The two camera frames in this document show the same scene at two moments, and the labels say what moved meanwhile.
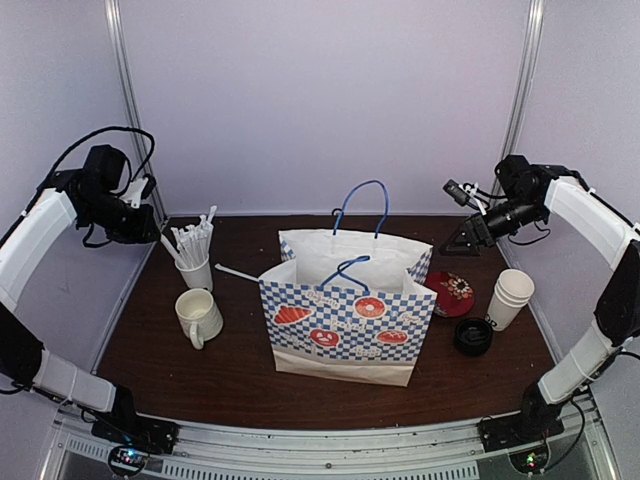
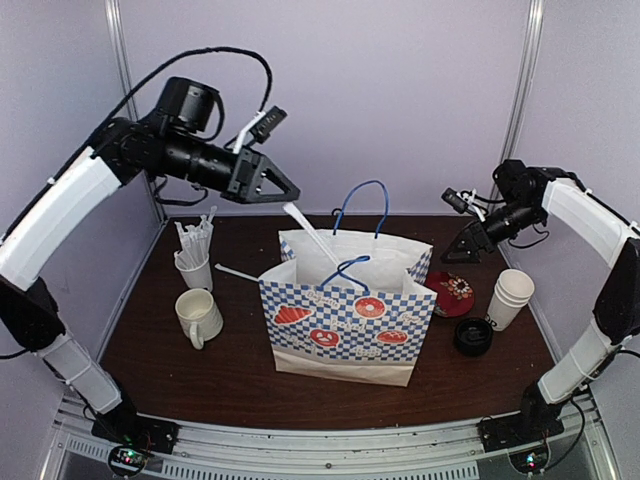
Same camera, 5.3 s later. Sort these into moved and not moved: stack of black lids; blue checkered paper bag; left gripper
Moved: left gripper
Not moved: stack of black lids; blue checkered paper bag
